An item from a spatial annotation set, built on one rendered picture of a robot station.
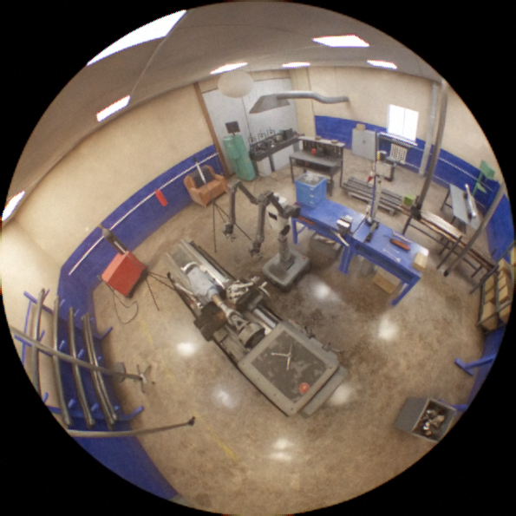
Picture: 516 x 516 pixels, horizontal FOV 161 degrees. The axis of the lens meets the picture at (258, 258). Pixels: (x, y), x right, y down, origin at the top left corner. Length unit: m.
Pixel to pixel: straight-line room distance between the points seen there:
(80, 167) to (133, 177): 1.50
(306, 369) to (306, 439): 1.66
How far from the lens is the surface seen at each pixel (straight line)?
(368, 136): 7.11
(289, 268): 2.86
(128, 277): 4.43
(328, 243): 3.17
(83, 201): 5.31
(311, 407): 1.38
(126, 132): 5.18
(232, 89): 4.24
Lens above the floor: 2.65
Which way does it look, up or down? 51 degrees down
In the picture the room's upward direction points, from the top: 19 degrees counter-clockwise
